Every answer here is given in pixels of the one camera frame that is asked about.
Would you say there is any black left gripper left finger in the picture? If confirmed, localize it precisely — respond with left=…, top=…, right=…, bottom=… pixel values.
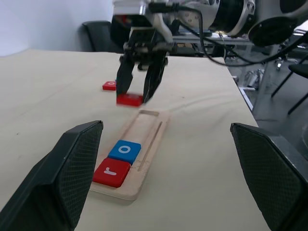
left=0, top=120, right=104, bottom=231

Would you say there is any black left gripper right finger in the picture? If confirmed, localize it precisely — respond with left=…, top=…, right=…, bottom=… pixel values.
left=230, top=122, right=308, bottom=231

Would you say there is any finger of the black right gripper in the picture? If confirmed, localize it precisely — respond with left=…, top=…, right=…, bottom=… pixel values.
left=143, top=58, right=168, bottom=103
left=116, top=57, right=135, bottom=97

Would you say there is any red letter o block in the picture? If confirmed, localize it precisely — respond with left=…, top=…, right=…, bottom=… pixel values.
left=102, top=81, right=117, bottom=92

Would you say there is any red letter r block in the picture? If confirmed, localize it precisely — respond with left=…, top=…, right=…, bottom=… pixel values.
left=92, top=157, right=132, bottom=189

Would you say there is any blue letter o block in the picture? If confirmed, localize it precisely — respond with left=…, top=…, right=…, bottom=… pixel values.
left=107, top=140, right=142, bottom=166

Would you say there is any wooden letter tray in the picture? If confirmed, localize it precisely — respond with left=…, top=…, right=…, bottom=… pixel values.
left=89, top=109, right=171, bottom=201

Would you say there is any black round robot torso joint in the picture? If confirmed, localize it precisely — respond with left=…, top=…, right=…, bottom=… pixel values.
left=247, top=0, right=308, bottom=48

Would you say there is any black office chair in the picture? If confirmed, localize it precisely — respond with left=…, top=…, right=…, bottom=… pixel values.
left=82, top=21, right=125, bottom=54

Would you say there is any black metal leg chair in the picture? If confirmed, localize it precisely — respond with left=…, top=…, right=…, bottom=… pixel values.
left=271, top=57, right=308, bottom=115

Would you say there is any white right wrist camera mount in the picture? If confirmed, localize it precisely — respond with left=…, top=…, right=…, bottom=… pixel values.
left=112, top=0, right=174, bottom=44

